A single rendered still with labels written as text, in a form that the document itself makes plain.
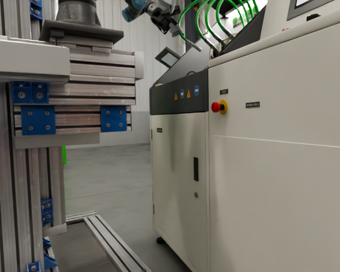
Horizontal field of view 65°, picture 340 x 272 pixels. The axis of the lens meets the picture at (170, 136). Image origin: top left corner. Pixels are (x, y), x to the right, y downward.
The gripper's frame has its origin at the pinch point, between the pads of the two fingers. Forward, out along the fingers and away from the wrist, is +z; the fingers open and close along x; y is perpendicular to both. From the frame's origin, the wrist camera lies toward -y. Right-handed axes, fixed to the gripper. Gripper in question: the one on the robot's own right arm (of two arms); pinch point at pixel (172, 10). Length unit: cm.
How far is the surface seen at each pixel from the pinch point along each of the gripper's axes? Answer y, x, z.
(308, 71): -3, 68, 38
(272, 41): -3, 57, 29
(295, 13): -28, 42, 13
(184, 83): -2.9, 5.1, 33.1
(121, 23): -136, -682, -235
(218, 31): -51, -41, -9
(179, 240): -3, -4, 109
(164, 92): -3.0, -19.0, 34.5
